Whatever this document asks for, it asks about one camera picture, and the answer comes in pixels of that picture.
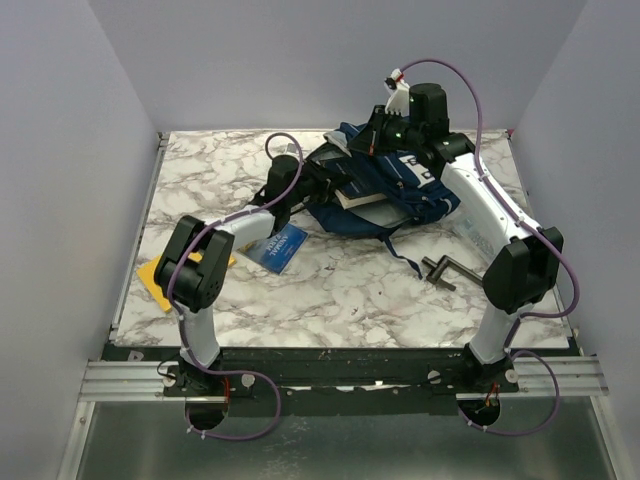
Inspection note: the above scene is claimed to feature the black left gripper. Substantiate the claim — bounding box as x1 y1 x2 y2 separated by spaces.
286 158 352 208

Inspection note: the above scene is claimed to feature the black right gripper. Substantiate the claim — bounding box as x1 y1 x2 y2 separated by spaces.
345 105 422 157

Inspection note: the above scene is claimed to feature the dark book underneath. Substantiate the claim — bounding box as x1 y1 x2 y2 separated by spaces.
335 171 387 209

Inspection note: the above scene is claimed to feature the navy blue student backpack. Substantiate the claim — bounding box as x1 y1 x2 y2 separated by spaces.
305 122 460 276

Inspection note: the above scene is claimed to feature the Animal Farm blue book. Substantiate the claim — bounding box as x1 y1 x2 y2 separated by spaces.
239 223 309 274

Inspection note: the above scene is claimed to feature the yellow notebook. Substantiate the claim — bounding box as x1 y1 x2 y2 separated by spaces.
135 249 238 314

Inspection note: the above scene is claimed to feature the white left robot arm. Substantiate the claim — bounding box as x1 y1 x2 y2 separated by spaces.
153 155 349 395

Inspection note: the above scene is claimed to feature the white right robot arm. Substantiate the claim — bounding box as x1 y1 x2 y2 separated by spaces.
348 78 564 392

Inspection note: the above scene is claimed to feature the clear plastic organizer box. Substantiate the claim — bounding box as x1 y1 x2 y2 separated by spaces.
451 206 495 263

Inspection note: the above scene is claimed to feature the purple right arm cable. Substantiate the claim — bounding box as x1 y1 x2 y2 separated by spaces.
394 58 581 437

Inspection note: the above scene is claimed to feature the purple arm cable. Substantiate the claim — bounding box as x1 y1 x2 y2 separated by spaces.
165 131 306 442
394 58 581 437

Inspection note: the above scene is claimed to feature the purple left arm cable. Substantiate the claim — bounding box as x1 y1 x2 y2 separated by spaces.
165 131 306 442

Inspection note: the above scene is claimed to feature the steel clamp handle tool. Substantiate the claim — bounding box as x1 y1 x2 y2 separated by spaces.
421 254 486 294

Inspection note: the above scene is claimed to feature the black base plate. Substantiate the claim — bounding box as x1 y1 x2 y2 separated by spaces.
81 346 602 426

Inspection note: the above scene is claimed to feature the aluminium rail frame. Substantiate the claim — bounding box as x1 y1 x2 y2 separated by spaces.
54 131 621 480

